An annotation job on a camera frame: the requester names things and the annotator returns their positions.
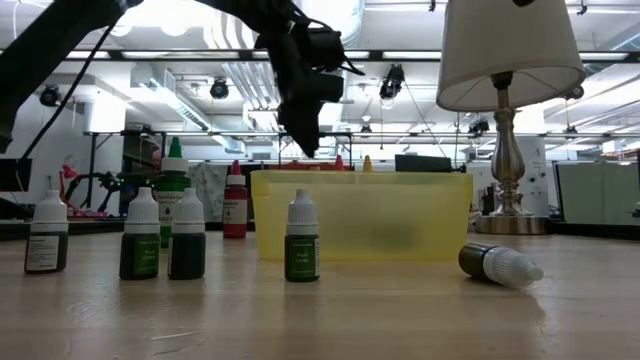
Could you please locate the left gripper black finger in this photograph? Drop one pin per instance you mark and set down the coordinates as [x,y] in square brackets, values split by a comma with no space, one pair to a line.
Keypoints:
[302,125]

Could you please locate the large yellow colouring bottle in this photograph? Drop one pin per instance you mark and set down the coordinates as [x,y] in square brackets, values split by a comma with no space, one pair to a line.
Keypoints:
[367,164]

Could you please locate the yellow translucent plastic bin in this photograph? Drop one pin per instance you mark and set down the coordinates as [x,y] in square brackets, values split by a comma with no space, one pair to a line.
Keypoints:
[400,200]

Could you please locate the small olive green dropper bottle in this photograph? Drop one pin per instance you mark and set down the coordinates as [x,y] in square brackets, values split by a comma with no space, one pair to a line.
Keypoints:
[505,265]

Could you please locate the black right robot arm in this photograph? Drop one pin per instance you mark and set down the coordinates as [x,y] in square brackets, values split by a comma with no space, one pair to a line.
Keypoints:
[523,2]

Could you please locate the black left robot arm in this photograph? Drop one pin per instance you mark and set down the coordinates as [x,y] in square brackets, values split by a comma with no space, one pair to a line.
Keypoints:
[45,55]

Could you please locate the red object on far table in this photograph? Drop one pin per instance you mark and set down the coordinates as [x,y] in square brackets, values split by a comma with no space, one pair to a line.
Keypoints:
[290,167]

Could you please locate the large dark red colouring bottle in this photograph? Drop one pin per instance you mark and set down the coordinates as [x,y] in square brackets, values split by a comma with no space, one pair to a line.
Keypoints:
[235,200]

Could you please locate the white patterned cloth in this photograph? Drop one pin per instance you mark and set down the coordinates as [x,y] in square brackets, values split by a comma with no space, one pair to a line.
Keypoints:
[210,185]

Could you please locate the small green-label dropper bottle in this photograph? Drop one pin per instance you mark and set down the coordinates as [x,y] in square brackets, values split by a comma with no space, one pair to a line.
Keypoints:
[302,250]
[142,215]

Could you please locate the black computer monitor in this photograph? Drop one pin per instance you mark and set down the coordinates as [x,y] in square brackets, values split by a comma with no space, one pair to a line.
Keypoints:
[422,163]

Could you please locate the large green colouring bottle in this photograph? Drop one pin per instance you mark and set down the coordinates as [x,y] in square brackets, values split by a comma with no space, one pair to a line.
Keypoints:
[173,175]

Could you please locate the person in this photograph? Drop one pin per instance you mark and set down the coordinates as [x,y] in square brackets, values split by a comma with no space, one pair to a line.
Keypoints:
[156,160]

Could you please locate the small dark dropper bottle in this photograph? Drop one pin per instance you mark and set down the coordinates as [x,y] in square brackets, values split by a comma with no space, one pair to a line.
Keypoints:
[187,250]

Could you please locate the table lamp white shade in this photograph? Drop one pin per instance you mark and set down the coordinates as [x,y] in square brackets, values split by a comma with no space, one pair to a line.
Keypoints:
[500,50]

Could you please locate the small white-label dropper bottle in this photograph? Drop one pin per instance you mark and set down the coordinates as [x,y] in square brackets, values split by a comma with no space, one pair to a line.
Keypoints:
[47,215]

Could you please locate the black metal frame stand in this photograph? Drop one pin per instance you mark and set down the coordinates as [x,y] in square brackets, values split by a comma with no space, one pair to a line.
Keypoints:
[335,134]

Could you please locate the black ceiling camera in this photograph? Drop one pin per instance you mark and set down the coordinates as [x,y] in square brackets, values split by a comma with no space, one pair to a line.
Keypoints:
[219,89]
[50,95]
[479,126]
[392,82]

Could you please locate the dark wall screen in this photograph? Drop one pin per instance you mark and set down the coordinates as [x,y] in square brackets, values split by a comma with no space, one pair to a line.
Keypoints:
[15,175]

